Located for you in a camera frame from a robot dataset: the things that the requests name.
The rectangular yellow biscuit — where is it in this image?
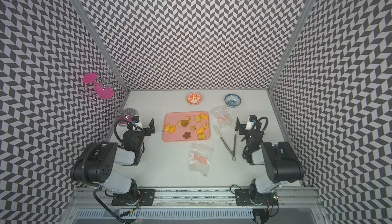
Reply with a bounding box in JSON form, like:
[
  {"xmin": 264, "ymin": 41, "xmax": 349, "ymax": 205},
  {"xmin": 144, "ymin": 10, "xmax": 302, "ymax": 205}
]
[{"xmin": 195, "ymin": 115, "xmax": 202, "ymax": 123}]

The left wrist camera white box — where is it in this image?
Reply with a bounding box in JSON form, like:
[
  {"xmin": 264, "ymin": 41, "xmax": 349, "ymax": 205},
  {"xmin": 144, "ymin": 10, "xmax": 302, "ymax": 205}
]
[{"xmin": 131, "ymin": 116, "xmax": 143, "ymax": 128}]

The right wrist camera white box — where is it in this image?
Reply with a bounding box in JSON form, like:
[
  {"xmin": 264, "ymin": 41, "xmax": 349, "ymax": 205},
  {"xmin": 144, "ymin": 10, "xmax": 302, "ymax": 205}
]
[{"xmin": 245, "ymin": 115, "xmax": 257, "ymax": 130}]

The square yellow cracker bottom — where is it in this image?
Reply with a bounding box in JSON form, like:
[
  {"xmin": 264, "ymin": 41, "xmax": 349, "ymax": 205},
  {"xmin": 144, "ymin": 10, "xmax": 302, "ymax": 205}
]
[{"xmin": 198, "ymin": 133, "xmax": 206, "ymax": 140}]

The clear resealable bag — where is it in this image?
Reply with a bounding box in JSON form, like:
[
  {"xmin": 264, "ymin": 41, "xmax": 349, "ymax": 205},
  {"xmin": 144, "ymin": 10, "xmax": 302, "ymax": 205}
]
[
  {"xmin": 188, "ymin": 143, "xmax": 214, "ymax": 177},
  {"xmin": 210, "ymin": 105, "xmax": 233, "ymax": 129}
]

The aluminium front rail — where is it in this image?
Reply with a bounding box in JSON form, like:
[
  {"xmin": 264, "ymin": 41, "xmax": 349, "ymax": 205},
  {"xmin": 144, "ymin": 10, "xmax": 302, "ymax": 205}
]
[{"xmin": 65, "ymin": 186, "xmax": 325, "ymax": 209}]

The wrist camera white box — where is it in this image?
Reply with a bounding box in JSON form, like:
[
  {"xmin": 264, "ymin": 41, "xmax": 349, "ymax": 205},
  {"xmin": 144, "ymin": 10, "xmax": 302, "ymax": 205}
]
[
  {"xmin": 245, "ymin": 115, "xmax": 257, "ymax": 130},
  {"xmin": 131, "ymin": 116, "xmax": 143, "ymax": 128}
]

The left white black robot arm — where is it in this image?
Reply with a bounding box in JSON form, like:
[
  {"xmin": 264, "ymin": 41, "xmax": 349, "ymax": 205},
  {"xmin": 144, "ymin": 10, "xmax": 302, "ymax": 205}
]
[{"xmin": 70, "ymin": 116, "xmax": 156, "ymax": 198}]

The pink plastic tray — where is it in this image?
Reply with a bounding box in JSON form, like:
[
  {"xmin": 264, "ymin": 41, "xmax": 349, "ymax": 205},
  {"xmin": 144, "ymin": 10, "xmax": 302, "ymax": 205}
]
[{"xmin": 162, "ymin": 111, "xmax": 211, "ymax": 142}]

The brown star cookie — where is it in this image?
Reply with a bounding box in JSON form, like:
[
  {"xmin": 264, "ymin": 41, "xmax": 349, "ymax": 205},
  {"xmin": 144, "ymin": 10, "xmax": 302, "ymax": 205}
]
[{"xmin": 182, "ymin": 132, "xmax": 191, "ymax": 139}]

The yellow duck cookie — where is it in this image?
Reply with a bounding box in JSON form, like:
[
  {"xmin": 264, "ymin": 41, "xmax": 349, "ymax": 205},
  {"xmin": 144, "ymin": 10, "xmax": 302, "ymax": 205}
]
[
  {"xmin": 164, "ymin": 123, "xmax": 171, "ymax": 132},
  {"xmin": 168, "ymin": 126, "xmax": 176, "ymax": 133}
]

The yellow duck cookie right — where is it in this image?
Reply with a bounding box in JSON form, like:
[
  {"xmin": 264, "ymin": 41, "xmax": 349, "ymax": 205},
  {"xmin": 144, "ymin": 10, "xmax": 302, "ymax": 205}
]
[{"xmin": 168, "ymin": 126, "xmax": 176, "ymax": 133}]

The round glass dish pink item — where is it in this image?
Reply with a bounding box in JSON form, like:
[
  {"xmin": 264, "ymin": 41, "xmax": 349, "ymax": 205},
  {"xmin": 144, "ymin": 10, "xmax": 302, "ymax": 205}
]
[{"xmin": 118, "ymin": 108, "xmax": 139, "ymax": 126}]

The yellow duck cookie left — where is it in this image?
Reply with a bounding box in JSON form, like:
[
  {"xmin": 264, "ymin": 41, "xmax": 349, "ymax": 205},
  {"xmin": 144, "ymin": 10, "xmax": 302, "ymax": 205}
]
[{"xmin": 164, "ymin": 123, "xmax": 171, "ymax": 132}]

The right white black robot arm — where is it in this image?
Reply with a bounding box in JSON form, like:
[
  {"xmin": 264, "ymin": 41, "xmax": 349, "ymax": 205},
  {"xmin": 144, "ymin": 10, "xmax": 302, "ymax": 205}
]
[{"xmin": 235, "ymin": 115, "xmax": 304, "ymax": 202}]

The wire rack with pink discs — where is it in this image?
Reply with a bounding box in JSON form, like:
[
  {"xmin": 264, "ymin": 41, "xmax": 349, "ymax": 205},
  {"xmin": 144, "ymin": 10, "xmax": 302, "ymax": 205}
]
[{"xmin": 78, "ymin": 68, "xmax": 121, "ymax": 103}]

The blue patterned small bowl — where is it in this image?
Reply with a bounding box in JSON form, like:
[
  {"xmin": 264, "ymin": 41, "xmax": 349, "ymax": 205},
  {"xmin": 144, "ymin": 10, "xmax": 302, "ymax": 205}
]
[{"xmin": 224, "ymin": 93, "xmax": 242, "ymax": 108}]

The brown heart cookie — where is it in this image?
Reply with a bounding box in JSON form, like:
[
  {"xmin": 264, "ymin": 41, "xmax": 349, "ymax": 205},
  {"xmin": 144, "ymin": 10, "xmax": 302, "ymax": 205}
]
[{"xmin": 181, "ymin": 120, "xmax": 189, "ymax": 127}]

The orange patterned small bowl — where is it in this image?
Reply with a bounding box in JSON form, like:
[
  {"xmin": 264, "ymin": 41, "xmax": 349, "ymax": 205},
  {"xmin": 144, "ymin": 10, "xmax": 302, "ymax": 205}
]
[{"xmin": 186, "ymin": 92, "xmax": 202, "ymax": 105}]

